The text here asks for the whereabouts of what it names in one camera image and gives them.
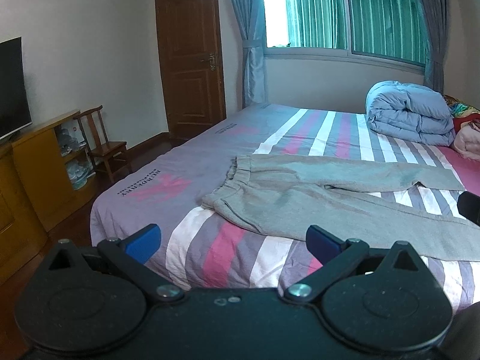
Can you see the items on cabinet shelves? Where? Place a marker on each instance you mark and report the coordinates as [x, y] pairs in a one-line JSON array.
[[74, 151]]

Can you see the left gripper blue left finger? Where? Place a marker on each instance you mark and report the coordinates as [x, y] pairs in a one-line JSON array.
[[129, 256]]

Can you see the small wooden chair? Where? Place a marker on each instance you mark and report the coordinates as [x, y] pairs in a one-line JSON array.
[[108, 157]]

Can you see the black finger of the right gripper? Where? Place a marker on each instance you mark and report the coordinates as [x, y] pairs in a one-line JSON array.
[[468, 205]]

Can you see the left blue curtain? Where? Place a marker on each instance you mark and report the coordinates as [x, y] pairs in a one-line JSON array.
[[251, 22]]

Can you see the striped bed with sheet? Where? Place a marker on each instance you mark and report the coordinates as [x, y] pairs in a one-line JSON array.
[[200, 248]]

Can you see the black television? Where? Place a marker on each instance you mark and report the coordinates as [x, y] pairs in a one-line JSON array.
[[14, 111]]

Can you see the folded pink blanket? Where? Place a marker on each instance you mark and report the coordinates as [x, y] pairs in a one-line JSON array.
[[467, 142]]

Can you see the colourful red blanket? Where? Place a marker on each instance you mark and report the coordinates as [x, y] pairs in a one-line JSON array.
[[461, 112]]

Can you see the right blue curtain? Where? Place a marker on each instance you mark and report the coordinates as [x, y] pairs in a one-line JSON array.
[[436, 17]]

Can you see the folded blue duvet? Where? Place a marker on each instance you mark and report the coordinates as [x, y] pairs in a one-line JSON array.
[[409, 112]]

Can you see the window with green blinds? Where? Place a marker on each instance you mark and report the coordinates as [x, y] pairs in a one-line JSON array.
[[383, 29]]

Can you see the brown wooden door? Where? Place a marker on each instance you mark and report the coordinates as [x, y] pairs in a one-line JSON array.
[[189, 43]]

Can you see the grey sweatpants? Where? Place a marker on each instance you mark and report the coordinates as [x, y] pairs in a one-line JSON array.
[[282, 195]]

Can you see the wooden tv cabinet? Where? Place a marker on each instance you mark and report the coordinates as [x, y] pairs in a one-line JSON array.
[[36, 193]]

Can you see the blue curtain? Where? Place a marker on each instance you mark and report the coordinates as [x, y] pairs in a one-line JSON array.
[[251, 22], [436, 17]]

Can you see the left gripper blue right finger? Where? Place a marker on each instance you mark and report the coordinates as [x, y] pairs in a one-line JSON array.
[[338, 258]]

